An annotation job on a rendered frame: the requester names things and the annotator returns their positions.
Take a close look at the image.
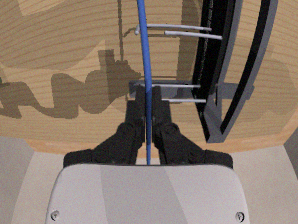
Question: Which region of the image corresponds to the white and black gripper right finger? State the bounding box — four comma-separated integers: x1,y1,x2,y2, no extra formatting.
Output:
151,86,233,169

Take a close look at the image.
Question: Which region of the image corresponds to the blue cable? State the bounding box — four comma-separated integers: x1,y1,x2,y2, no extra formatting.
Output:
137,0,152,165

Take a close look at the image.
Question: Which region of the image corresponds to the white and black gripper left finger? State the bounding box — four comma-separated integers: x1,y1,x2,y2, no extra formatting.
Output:
63,86,146,168

